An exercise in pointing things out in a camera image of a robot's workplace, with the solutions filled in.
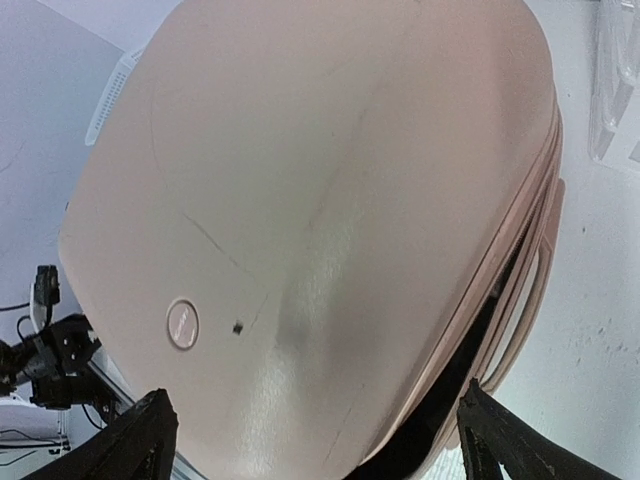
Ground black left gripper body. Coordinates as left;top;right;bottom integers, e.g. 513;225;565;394
1;314;134;415

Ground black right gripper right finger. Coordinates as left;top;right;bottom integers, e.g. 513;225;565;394
457;379;613;480

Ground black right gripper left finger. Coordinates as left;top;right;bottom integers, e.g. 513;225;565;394
25;389;179;480

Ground pink hard-shell suitcase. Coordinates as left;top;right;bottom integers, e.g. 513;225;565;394
59;1;563;479

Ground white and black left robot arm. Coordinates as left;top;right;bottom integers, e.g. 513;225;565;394
1;314;127;451

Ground white perforated plastic basket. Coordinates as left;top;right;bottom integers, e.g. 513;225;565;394
84;46;146;146

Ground white desktop drawer organizer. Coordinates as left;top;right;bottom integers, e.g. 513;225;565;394
589;1;639;177

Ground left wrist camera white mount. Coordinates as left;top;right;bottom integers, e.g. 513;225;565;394
29;265;60;332

